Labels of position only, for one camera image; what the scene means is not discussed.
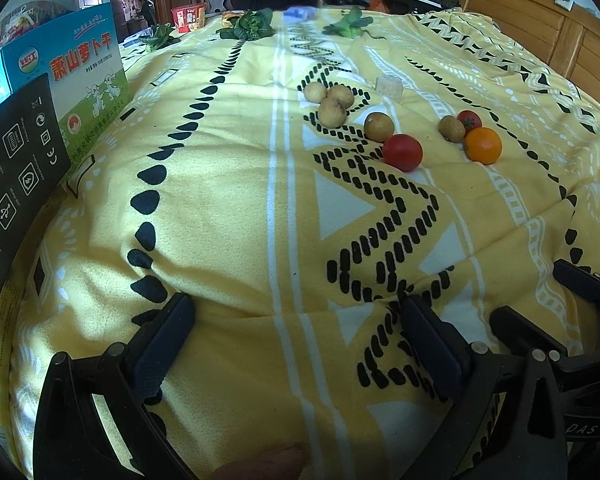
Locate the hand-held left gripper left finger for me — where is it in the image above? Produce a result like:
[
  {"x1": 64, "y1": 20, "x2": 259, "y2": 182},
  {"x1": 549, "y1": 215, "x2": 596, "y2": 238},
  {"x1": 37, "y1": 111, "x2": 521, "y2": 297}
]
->
[{"x1": 32, "y1": 291, "x2": 197, "y2": 480}]

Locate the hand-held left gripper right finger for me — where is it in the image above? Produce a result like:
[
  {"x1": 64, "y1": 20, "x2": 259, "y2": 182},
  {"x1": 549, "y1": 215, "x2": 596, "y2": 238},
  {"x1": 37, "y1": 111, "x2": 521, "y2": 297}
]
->
[{"x1": 400, "y1": 296, "x2": 568, "y2": 480}]

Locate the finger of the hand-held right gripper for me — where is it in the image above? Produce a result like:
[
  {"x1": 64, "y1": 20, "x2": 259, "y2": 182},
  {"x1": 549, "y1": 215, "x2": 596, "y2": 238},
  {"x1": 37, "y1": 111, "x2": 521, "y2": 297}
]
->
[
  {"x1": 552, "y1": 258, "x2": 600, "y2": 311},
  {"x1": 489, "y1": 305, "x2": 568, "y2": 361}
]

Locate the orange tangerine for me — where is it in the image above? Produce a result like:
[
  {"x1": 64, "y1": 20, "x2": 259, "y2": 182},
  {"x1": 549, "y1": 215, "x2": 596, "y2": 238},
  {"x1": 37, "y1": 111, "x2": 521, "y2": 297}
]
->
[{"x1": 463, "y1": 127, "x2": 503, "y2": 166}]

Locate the small red tomato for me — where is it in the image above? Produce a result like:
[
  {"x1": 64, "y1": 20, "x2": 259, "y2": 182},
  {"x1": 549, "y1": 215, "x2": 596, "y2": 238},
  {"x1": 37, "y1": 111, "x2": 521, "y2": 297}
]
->
[{"x1": 456, "y1": 110, "x2": 483, "y2": 132}]

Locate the large red tomato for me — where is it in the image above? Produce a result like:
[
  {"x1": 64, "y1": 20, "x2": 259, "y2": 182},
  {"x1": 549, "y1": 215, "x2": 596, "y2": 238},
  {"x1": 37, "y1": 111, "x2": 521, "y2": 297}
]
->
[{"x1": 383, "y1": 133, "x2": 424, "y2": 172}]

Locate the person's left hand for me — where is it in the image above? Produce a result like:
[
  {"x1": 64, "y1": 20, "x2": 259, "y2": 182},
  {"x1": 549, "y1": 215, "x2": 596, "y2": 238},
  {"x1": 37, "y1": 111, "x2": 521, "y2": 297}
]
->
[{"x1": 215, "y1": 444, "x2": 308, "y2": 480}]

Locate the yellow patterned blanket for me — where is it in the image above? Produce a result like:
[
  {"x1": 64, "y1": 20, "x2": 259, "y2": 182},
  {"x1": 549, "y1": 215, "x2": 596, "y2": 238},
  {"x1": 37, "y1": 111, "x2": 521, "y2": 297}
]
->
[{"x1": 0, "y1": 7, "x2": 600, "y2": 480}]

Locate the black box with icons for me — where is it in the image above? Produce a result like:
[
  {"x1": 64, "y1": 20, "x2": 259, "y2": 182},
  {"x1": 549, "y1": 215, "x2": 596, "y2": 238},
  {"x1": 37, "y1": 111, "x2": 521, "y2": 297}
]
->
[{"x1": 0, "y1": 72, "x2": 71, "y2": 286}]

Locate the wooden headboard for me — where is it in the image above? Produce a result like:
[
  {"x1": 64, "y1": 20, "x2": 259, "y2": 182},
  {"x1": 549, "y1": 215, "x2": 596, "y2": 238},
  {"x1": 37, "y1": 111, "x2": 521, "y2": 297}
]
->
[{"x1": 462, "y1": 0, "x2": 600, "y2": 126}]

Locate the clear plastic piece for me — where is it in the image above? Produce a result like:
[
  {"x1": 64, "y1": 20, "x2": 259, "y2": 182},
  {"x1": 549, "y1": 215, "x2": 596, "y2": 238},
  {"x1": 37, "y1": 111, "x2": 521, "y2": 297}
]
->
[{"x1": 376, "y1": 76, "x2": 405, "y2": 101}]

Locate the blue and green box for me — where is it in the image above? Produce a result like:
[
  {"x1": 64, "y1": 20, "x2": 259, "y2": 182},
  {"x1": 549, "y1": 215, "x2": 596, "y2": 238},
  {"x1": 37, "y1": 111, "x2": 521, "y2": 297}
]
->
[{"x1": 0, "y1": 1, "x2": 132, "y2": 196}]

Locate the green leafy vegetable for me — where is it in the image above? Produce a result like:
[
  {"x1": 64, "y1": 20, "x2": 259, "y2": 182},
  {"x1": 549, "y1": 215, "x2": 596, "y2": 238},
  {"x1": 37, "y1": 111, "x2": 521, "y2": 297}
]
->
[
  {"x1": 322, "y1": 6, "x2": 376, "y2": 40},
  {"x1": 216, "y1": 8, "x2": 276, "y2": 42},
  {"x1": 140, "y1": 22, "x2": 186, "y2": 53}
]

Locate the red noodle cup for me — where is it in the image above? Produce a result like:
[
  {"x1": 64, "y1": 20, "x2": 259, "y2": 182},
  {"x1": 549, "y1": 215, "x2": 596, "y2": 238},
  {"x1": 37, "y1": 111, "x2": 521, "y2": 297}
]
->
[{"x1": 172, "y1": 2, "x2": 208, "y2": 34}]

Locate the patterned storage bag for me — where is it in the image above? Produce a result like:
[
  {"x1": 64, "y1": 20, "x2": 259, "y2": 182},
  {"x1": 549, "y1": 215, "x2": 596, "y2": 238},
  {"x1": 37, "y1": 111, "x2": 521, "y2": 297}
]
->
[{"x1": 0, "y1": 2, "x2": 76, "y2": 46}]

